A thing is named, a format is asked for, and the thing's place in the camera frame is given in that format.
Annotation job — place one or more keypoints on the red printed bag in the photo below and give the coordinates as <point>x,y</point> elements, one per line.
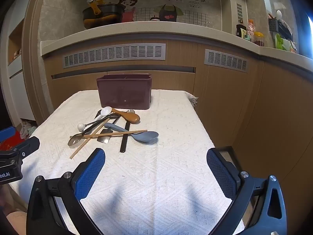
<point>11,143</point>

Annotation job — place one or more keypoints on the pale patterned cloth bundle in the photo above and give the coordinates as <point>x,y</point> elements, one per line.
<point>27,129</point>

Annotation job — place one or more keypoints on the white shelf unit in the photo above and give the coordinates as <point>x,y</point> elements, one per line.
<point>17,78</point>

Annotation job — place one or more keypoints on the long grey vent grille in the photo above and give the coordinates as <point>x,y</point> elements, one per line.
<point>110,55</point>

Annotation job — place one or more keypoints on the brown wooden spoon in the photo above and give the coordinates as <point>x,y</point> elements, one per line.
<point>133,118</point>

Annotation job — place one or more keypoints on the blue-grey plastic spoon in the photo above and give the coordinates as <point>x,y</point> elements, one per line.
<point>146,136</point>

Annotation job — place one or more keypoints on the dark sauce bottle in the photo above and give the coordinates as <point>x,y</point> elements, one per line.
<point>240,31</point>

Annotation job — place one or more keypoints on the beige stone countertop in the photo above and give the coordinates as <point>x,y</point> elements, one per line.
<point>146,30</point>

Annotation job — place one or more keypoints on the black wall rack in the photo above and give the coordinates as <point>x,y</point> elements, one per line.
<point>272,24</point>

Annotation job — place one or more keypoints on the short grey vent grille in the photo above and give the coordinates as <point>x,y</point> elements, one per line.
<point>226,60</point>

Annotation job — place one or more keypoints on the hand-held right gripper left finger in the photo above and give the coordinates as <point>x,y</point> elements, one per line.
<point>90,173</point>

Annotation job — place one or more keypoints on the maroon plastic utensil holder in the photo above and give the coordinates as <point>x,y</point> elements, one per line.
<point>122,93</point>

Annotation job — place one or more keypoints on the green plastic bag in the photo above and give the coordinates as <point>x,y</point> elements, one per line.
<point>281,42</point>

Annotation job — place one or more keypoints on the clear bottle orange cap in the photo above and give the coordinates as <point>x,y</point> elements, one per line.
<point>251,28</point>

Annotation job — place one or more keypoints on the white-knobbed metal utensil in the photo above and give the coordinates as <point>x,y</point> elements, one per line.
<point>81,126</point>

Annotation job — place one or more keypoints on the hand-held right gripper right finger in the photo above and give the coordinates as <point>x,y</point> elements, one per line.
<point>221,173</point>

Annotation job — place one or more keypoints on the cartoon wall poster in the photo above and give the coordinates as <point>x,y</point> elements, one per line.
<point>146,0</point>

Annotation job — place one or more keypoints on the small red jar black lid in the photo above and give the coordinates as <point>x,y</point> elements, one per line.
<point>154,18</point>

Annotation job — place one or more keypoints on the wooden cabinet front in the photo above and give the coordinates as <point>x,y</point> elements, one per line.
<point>232,98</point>

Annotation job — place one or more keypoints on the metal slotted spoon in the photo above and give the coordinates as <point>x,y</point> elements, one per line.
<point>74,140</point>

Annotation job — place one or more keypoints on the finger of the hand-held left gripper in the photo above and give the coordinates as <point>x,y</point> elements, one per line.
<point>29,144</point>
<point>6,133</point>

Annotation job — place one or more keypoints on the white ceramic spoon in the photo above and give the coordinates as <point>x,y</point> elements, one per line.
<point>106,111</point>

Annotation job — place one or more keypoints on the wooden chopstick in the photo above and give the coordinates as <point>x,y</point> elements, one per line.
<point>117,134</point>
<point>80,147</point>

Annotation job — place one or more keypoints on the jar with yellow lid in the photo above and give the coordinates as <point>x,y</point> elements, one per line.
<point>258,39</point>

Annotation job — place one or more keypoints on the white textured tablecloth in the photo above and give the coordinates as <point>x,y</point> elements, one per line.
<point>156,166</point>

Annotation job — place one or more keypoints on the white ladle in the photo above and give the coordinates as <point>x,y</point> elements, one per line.
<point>278,13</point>

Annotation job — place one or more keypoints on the white wall vent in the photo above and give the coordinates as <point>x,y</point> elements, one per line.
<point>239,11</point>

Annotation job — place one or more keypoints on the black stick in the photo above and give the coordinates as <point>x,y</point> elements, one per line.
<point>123,144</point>

